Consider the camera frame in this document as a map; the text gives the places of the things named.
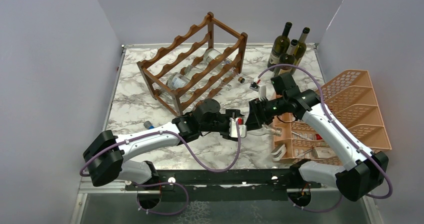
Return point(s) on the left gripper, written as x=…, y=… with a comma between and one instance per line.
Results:
x=230, y=113

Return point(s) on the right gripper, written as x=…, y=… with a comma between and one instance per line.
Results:
x=257, y=115

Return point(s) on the clear bottle with neck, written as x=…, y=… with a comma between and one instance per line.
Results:
x=215, y=89

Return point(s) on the green wine bottle white label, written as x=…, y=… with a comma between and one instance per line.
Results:
x=286, y=58

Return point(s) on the green wine bottle black cap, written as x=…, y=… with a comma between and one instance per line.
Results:
x=280, y=45

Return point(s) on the green wine bottle silver cap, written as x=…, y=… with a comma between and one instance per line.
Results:
x=301, y=46

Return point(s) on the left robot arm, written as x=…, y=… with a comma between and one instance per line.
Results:
x=109, y=157

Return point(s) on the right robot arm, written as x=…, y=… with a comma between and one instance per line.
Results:
x=363, y=171

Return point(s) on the cork bottle end right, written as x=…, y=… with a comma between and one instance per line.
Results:
x=241, y=80

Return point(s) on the clear bottle lower rack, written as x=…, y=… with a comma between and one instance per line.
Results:
x=176, y=81

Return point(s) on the brown wooden wine rack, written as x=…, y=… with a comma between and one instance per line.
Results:
x=192, y=65

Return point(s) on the clear bottle blue label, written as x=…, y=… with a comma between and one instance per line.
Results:
x=213, y=54

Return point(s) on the orange plastic compartment tray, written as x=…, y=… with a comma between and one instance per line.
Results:
x=298, y=137

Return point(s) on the white box in tray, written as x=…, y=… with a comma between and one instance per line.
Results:
x=323, y=152

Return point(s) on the small blue grey cap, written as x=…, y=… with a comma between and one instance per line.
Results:
x=148, y=125

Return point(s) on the orange plastic file organizer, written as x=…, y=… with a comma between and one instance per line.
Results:
x=351, y=98

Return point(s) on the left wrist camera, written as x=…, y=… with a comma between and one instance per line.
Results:
x=237, y=128

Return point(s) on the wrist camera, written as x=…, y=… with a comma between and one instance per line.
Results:
x=258, y=87
x=237, y=128

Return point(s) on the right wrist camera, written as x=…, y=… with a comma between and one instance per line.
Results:
x=258, y=87

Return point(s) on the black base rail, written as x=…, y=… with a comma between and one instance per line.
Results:
x=232, y=185

